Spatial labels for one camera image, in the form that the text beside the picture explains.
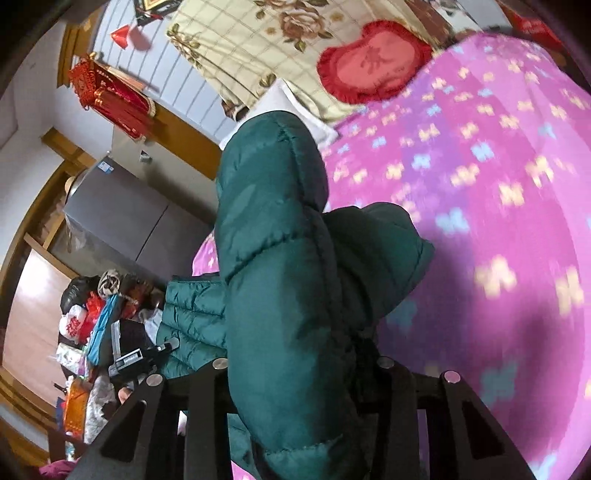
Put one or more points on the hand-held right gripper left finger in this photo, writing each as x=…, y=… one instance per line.
x=207, y=401

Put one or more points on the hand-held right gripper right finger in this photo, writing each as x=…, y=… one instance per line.
x=392, y=399

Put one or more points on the dark green puffer jacket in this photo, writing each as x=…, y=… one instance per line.
x=286, y=295

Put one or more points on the blue bag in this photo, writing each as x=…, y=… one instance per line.
x=105, y=327

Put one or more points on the white plastic bag red print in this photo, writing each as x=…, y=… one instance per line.
x=73, y=325

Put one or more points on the orange packet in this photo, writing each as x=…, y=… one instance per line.
x=76, y=408

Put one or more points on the black plastic bag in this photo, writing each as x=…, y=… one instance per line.
x=78, y=293

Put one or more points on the grey refrigerator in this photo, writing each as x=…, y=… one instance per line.
x=134, y=221

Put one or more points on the pink floral bed blanket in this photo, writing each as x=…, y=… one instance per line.
x=485, y=194

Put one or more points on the white pillow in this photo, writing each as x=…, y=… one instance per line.
x=295, y=115

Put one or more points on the beige floral checked quilt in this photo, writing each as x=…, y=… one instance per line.
x=258, y=41

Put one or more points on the red heart-shaped cushion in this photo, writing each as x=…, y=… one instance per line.
x=374, y=62

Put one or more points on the red shopping bag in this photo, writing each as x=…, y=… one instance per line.
x=531, y=21

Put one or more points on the red knot wall ornament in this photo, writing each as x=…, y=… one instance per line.
x=111, y=92

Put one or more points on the red paper wall decoration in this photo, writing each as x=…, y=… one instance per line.
x=134, y=37

